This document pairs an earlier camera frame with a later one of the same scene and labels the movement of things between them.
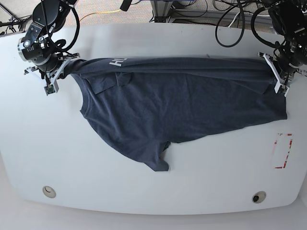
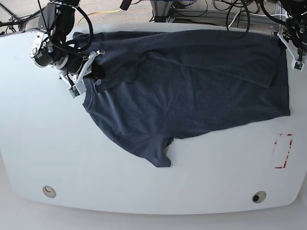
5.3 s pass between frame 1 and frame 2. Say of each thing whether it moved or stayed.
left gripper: moved
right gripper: moved
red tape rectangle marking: stayed
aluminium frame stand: stayed
